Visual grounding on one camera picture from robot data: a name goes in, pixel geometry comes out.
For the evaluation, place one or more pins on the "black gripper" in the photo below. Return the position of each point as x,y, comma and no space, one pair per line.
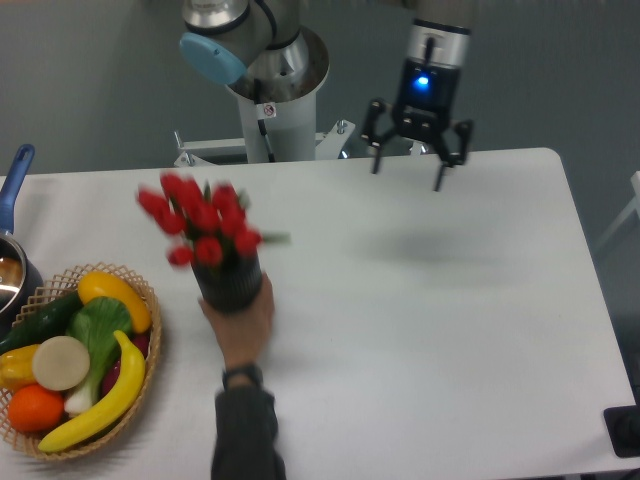
425,100

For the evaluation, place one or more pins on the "red tulip bouquet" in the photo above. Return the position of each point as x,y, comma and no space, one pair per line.
207,224

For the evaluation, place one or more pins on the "dark grey ribbed vase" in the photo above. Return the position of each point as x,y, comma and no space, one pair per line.
231,289

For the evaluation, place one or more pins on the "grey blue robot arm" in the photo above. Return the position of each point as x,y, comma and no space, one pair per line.
439,34

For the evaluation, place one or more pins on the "dark sleeved forearm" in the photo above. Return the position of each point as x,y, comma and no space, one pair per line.
247,428

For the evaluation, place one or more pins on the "person's hand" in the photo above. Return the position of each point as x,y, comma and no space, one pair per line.
242,336

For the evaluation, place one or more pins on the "black wristwatch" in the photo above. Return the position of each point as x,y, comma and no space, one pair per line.
245,375

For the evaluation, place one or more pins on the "purple eggplant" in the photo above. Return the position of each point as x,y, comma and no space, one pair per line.
142,342

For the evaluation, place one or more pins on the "yellow squash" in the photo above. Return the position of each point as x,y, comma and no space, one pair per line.
102,284

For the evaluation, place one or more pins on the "black device at edge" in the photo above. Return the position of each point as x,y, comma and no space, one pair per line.
623,429

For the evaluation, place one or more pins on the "green bok choy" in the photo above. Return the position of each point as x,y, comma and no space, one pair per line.
94,326

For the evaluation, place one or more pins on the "woven wicker basket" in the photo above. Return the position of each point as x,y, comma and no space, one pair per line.
59,285

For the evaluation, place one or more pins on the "yellow banana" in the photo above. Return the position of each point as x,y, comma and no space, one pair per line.
106,411

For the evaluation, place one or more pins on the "green cucumber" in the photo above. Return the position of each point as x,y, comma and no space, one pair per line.
48,321

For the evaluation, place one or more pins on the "beige round disc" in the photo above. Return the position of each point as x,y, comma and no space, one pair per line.
60,363

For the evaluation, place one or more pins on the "yellow bell pepper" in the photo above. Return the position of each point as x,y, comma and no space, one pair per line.
16,368

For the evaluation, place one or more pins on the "orange fruit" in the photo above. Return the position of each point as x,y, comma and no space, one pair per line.
34,409

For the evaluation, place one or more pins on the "white frame at right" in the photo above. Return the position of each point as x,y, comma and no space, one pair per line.
622,225

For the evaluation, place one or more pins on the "blue handled saucepan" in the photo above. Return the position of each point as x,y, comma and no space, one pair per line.
19,277

